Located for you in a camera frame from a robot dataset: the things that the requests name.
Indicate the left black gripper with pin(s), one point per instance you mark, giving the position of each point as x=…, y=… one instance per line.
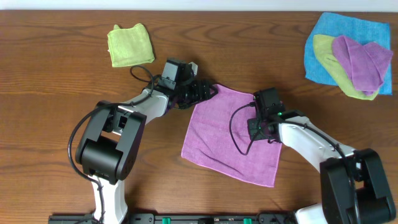
x=199, y=96

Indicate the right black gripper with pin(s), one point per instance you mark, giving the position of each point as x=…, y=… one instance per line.
x=252, y=134

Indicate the purple cloth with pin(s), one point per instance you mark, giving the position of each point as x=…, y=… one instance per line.
x=217, y=138
x=365, y=65

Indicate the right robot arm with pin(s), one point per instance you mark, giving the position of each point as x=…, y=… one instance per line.
x=354, y=184

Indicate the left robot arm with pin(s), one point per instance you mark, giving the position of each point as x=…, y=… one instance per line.
x=104, y=144

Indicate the folded green cloth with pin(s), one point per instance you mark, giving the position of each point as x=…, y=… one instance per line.
x=131, y=46

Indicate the green cloth in pile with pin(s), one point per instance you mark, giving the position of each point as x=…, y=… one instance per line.
x=322, y=47

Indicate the purple cloth in pile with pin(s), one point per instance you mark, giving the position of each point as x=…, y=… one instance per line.
x=365, y=65

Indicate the blue cloth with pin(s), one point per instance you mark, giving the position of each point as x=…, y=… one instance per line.
x=359, y=30

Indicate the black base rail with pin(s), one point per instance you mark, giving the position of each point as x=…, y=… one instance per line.
x=261, y=218

